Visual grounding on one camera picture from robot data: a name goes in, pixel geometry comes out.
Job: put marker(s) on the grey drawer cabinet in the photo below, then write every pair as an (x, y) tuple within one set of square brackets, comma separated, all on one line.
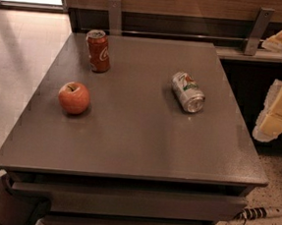
[(135, 156)]

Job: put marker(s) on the right metal bracket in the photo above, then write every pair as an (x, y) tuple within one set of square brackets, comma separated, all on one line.
[(260, 24)]

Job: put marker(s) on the red apple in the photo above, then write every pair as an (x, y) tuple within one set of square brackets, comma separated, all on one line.
[(74, 98)]

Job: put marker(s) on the red cola can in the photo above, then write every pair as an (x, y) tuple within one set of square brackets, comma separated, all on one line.
[(97, 44)]

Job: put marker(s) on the metal wall rail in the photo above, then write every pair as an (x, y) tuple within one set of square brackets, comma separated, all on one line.
[(190, 36)]

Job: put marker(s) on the dark chair seat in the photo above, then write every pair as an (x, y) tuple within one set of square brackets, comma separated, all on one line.
[(20, 208)]

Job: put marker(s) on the white power strip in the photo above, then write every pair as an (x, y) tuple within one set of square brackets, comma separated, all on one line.
[(259, 212)]

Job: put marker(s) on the metal bracket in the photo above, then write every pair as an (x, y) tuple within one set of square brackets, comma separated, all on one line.
[(115, 17), (260, 24)]

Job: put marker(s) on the left metal bracket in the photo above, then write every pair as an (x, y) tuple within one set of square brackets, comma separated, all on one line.
[(115, 17)]

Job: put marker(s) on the silver 7up can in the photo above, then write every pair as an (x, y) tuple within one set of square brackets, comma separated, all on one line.
[(188, 92)]

